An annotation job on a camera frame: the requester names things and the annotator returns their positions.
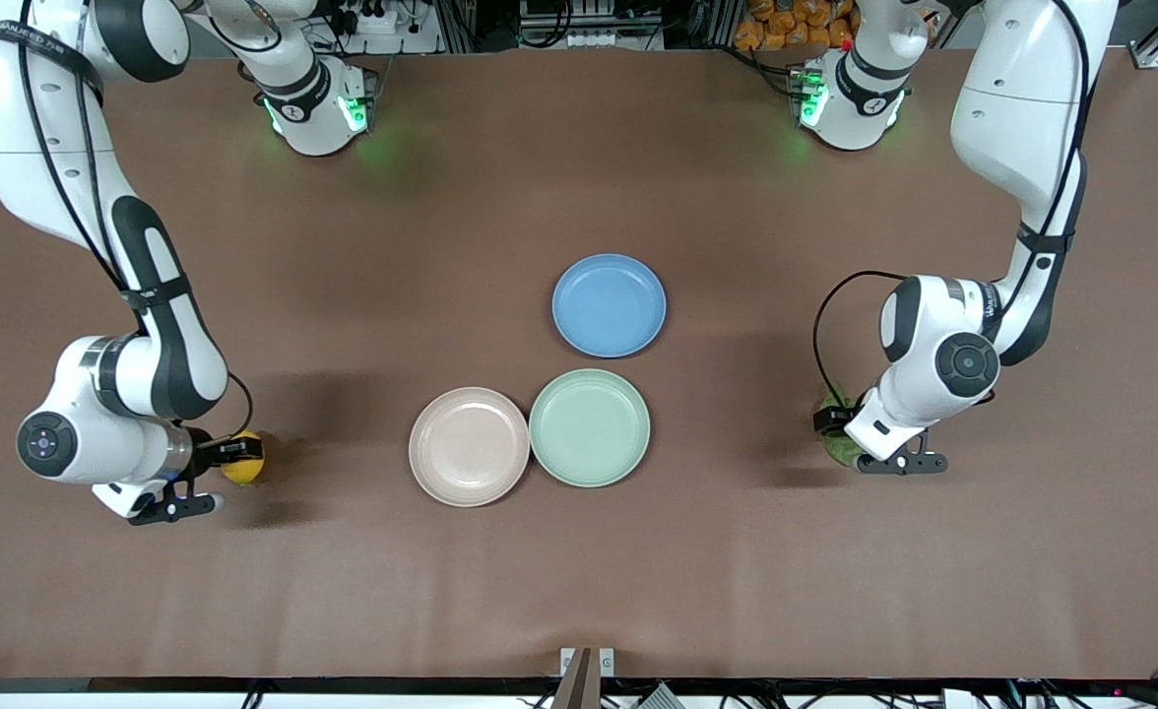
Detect yellow lemon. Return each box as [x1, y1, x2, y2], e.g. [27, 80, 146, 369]
[220, 430, 267, 486]

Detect green lettuce leaf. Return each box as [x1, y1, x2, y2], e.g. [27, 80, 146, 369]
[815, 389, 866, 468]

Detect beige pink plate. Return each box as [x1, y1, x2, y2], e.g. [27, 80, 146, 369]
[409, 387, 531, 508]

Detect pale green plate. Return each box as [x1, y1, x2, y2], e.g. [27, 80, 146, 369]
[528, 368, 652, 488]

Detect blue plate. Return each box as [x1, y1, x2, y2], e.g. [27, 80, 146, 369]
[551, 253, 669, 359]

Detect bag of orange items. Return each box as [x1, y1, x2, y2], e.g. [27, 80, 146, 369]
[734, 0, 861, 52]

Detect white power strip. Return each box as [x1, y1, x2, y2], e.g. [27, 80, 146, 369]
[328, 0, 442, 55]

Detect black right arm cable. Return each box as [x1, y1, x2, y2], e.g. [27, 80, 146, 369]
[18, 0, 255, 454]

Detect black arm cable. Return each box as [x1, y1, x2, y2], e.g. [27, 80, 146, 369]
[18, 0, 255, 454]
[813, 0, 1094, 410]

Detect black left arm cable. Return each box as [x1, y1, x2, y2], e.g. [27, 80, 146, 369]
[813, 0, 1094, 410]

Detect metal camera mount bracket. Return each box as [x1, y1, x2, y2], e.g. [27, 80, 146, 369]
[559, 647, 615, 709]

